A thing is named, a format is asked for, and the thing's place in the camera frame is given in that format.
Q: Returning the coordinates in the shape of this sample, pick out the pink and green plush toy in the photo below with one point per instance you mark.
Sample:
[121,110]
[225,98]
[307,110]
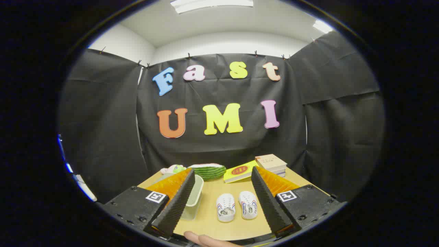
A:
[173,169]

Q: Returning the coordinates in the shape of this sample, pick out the yellow book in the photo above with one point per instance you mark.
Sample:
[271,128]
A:
[238,171]

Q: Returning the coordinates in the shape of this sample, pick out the beige book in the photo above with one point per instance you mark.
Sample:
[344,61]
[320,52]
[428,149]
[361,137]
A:
[270,162]

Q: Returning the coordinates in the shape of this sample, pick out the white book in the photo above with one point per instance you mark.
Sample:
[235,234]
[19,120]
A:
[283,172]

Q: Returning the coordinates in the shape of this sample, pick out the watermelon slice plush toy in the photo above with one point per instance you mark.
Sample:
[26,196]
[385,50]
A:
[211,171]

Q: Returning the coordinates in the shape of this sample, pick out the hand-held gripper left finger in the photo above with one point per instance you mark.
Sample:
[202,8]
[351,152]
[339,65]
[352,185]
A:
[178,202]

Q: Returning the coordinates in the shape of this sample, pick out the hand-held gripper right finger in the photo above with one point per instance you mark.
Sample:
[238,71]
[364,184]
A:
[267,202]

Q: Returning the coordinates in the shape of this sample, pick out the pale fabric storage box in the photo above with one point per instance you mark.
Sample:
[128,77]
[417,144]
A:
[196,195]

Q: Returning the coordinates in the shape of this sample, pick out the small ceiling light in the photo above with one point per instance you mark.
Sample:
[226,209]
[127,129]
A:
[322,26]

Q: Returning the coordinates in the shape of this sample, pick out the white striped canvas shoe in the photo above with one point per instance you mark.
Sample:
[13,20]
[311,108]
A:
[225,206]
[248,204]

